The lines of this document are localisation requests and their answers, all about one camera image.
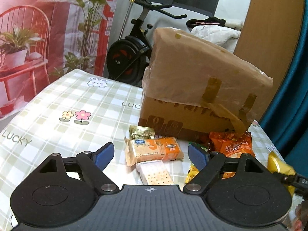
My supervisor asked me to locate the brown cardboard box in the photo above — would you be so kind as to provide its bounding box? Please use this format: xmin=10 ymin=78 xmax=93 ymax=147
xmin=139 ymin=28 xmax=273 ymax=141

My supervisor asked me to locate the plaid bunny bedsheet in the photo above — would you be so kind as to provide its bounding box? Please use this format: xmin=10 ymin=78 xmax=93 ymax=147
xmin=0 ymin=68 xmax=304 ymax=231

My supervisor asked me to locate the orange-red snack bag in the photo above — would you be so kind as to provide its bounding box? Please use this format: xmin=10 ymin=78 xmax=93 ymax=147
xmin=209 ymin=132 xmax=255 ymax=158

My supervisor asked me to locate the clear cracker pack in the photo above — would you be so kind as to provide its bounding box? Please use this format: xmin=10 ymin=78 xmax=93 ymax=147
xmin=136 ymin=160 xmax=174 ymax=186

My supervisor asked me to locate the black exercise bike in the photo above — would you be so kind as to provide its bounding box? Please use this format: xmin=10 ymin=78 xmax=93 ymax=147
xmin=106 ymin=0 xmax=187 ymax=87

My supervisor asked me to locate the yellow snack bag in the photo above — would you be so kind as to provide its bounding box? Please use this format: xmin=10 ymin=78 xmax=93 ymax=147
xmin=267 ymin=151 xmax=296 ymax=196

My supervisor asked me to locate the red printed backdrop cloth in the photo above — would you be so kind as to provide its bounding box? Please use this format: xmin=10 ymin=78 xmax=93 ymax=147
xmin=1 ymin=0 xmax=117 ymax=119

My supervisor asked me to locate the teal curtain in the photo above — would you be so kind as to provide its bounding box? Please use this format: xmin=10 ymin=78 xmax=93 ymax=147
xmin=260 ymin=0 xmax=307 ymax=174

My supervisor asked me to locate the white quilted blanket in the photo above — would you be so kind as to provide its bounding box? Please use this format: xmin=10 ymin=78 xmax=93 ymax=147
xmin=191 ymin=19 xmax=244 ymax=53

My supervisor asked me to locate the yellow-orange small snack packet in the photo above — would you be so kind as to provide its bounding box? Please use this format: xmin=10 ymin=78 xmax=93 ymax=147
xmin=185 ymin=163 xmax=235 ymax=184

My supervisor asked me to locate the orange cracker pack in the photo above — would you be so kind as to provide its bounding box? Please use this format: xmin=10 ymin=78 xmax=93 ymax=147
xmin=124 ymin=137 xmax=184 ymax=167

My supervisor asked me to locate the wooden door panel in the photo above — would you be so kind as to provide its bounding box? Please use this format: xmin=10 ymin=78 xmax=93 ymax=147
xmin=234 ymin=0 xmax=305 ymax=121

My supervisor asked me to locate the black garment with pink trim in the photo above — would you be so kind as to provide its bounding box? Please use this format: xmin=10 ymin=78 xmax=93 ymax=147
xmin=186 ymin=17 xmax=226 ymax=29

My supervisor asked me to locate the olive green snack packet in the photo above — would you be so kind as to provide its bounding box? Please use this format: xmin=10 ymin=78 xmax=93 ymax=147
xmin=129 ymin=125 xmax=155 ymax=140

